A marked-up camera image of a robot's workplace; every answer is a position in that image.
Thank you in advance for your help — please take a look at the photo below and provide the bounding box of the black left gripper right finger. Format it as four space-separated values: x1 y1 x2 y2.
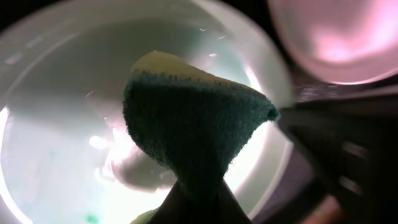
216 182 252 224

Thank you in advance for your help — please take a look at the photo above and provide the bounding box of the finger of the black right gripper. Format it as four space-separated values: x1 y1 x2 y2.
278 108 397 224

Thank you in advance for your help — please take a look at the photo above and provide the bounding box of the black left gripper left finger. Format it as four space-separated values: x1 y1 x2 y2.
147 182 187 224

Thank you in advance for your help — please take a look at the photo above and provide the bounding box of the white pinkish plate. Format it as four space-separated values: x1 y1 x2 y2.
268 0 397 85

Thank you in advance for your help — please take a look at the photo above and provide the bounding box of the green scrub sponge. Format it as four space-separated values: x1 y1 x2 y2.
123 51 280 223

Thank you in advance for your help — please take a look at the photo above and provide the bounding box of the mint plate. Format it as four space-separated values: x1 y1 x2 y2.
1 0 294 223

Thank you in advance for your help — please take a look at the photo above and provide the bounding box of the black round tray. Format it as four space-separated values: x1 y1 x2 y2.
217 0 398 224

